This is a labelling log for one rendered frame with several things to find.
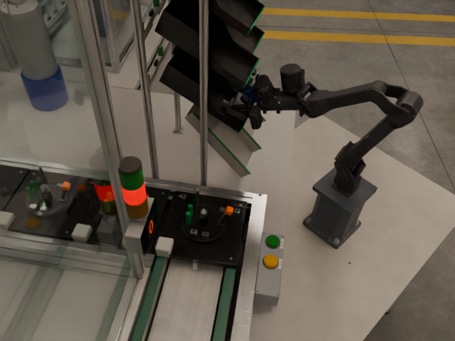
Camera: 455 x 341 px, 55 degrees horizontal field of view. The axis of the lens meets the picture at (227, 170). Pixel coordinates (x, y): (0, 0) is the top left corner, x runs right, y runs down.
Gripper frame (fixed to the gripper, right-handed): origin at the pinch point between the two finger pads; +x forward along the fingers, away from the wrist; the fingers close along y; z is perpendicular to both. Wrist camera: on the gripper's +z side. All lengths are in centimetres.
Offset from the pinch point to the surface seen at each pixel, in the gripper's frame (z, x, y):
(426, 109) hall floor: -159, -78, -179
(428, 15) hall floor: -171, -90, -336
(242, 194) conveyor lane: -28.8, 3.4, 12.8
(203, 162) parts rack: -17.4, 15.0, 8.9
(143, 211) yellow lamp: 8.4, 11.8, 47.8
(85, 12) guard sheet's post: 55, 4, 46
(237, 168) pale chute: -21.6, 4.7, 7.5
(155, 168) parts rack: -19.2, 32.4, 10.8
